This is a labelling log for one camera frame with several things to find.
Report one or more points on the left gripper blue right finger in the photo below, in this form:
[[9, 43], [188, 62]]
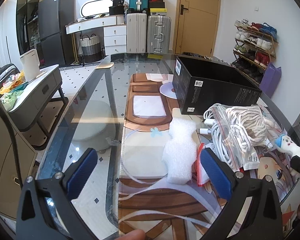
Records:
[[263, 219]]

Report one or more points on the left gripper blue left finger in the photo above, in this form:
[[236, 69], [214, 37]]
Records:
[[34, 219]]

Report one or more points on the red white snack packet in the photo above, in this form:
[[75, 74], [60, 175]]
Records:
[[201, 175]]

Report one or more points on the white foam packing sheet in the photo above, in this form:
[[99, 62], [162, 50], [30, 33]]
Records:
[[180, 152]]

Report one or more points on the black cardboard box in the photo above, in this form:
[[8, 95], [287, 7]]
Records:
[[200, 83]]

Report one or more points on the white printed medicine pouch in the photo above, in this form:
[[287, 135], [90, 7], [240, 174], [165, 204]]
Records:
[[251, 160]]

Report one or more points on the left hand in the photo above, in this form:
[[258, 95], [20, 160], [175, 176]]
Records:
[[137, 234]]

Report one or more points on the blue hat plush doll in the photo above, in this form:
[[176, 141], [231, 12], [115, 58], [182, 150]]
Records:
[[285, 144]]

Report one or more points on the purple bag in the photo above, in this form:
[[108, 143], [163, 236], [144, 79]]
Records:
[[270, 79]]

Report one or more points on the grey side table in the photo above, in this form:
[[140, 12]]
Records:
[[31, 103]]

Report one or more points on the colourful clothes pile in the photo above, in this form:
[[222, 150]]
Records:
[[11, 91]]

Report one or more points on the shoe rack with shoes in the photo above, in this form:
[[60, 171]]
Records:
[[254, 49]]

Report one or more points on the bed with clothes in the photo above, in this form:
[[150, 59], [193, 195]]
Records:
[[6, 71]]

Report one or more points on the white electric kettle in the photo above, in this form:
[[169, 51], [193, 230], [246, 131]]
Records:
[[30, 63]]

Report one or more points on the woven laundry basket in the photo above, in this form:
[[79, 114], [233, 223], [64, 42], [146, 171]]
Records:
[[91, 48]]

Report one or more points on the black refrigerator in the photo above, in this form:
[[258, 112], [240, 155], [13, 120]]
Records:
[[53, 16]]

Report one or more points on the wooden door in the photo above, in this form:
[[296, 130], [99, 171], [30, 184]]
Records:
[[196, 26]]

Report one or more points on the white vanity desk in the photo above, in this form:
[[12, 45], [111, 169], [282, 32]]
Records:
[[114, 31]]

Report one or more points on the silver suitcase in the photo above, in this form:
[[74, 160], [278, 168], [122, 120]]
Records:
[[158, 34]]

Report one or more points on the dark glass wardrobe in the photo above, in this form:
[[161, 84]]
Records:
[[27, 25]]

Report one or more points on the oval mirror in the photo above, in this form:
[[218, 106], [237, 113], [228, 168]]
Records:
[[96, 7]]

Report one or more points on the white suitcase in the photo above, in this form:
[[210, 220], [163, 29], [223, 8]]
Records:
[[136, 32]]

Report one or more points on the stacked shoe boxes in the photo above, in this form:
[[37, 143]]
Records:
[[157, 7]]

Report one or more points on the black bag on desk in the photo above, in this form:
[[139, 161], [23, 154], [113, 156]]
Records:
[[117, 8]]

